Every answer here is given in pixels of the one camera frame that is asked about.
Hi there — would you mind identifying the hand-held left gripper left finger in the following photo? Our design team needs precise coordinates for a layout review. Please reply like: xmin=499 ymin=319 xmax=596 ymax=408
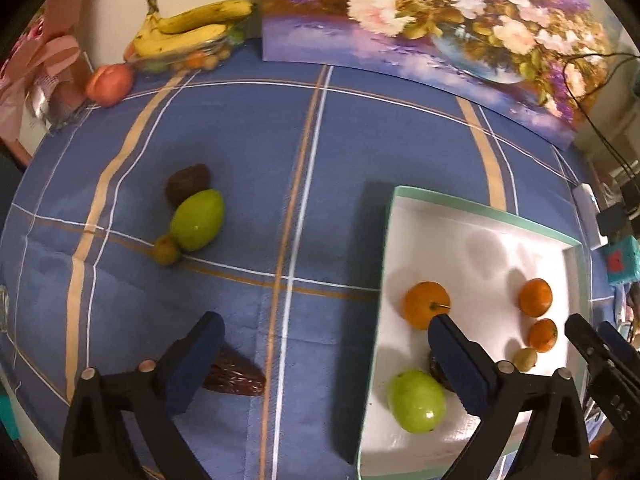
xmin=59 ymin=311 xmax=226 ymax=480

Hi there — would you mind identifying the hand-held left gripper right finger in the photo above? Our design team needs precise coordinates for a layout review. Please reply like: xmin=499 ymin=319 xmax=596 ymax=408
xmin=427 ymin=314 xmax=593 ymax=480

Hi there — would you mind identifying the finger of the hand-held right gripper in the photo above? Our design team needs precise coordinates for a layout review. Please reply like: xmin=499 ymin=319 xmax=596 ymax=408
xmin=597 ymin=321 xmax=640 ymax=363
xmin=565 ymin=313 xmax=617 ymax=377

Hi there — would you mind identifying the dark brown wrinkled date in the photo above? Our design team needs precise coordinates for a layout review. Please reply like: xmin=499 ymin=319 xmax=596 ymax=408
xmin=428 ymin=350 xmax=456 ymax=393

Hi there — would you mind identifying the small orange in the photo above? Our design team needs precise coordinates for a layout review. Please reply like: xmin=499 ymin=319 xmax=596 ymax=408
xmin=528 ymin=318 xmax=559 ymax=352

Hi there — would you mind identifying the round green fruit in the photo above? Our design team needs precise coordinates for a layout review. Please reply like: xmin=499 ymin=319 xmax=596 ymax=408
xmin=387 ymin=370 xmax=447 ymax=434

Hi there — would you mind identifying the small greenish brown fruit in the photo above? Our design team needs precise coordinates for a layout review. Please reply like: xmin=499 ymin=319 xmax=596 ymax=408
xmin=512 ymin=347 xmax=539 ymax=373

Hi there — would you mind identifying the medium orange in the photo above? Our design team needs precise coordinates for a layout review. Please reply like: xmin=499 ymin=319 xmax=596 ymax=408
xmin=518 ymin=278 xmax=554 ymax=318

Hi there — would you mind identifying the large orange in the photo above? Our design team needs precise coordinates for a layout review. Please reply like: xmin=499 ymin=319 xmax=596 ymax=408
xmin=403 ymin=281 xmax=451 ymax=330

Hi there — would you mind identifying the white tray with teal rim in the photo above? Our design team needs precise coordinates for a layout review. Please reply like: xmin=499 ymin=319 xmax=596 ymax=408
xmin=355 ymin=185 xmax=587 ymax=480

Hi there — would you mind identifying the large dark wrinkled date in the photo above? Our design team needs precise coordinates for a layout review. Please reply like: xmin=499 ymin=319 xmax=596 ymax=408
xmin=202 ymin=346 xmax=266 ymax=397

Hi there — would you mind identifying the teal box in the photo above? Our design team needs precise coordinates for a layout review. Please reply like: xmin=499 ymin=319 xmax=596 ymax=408
xmin=602 ymin=237 xmax=640 ymax=287

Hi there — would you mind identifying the small tan longan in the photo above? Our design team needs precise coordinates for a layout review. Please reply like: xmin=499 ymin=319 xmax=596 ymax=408
xmin=152 ymin=234 xmax=182 ymax=266

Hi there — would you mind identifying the black charger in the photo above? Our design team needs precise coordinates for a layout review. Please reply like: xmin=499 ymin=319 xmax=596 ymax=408
xmin=597 ymin=185 xmax=640 ymax=237

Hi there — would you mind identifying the large green mango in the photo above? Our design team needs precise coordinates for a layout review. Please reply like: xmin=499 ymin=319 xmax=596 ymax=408
xmin=170 ymin=188 xmax=225 ymax=253

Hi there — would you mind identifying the small dark brown date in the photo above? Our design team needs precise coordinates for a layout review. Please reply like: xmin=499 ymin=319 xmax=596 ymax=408
xmin=166 ymin=163 xmax=212 ymax=207

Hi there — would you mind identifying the blue checked tablecloth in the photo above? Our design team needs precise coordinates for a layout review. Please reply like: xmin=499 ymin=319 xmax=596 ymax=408
xmin=0 ymin=40 xmax=626 ymax=480

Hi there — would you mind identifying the red peach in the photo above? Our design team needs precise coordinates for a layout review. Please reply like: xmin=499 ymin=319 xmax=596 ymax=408
xmin=85 ymin=63 xmax=135 ymax=108

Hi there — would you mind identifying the plate of small fruit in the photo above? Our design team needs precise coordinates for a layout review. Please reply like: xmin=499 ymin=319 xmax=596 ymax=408
xmin=124 ymin=25 xmax=247 ymax=75

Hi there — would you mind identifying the floral painting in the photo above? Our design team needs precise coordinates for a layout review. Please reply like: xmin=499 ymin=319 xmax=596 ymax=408
xmin=261 ymin=0 xmax=626 ymax=151

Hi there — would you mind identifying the bunch of yellow bananas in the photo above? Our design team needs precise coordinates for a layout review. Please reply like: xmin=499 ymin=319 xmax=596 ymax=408
xmin=131 ymin=0 xmax=255 ymax=59

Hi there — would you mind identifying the black cable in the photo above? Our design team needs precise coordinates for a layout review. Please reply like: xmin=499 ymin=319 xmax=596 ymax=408
xmin=562 ymin=52 xmax=640 ymax=182

